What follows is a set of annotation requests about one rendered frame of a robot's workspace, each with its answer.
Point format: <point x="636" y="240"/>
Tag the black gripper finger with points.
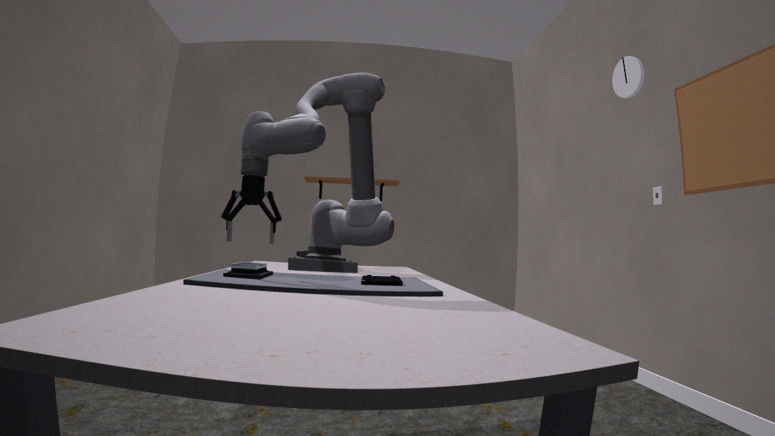
<point x="229" y="217"/>
<point x="270" y="196"/>

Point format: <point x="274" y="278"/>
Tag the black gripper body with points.
<point x="252" y="185"/>

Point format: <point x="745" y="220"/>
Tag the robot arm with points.
<point x="366" y="223"/>

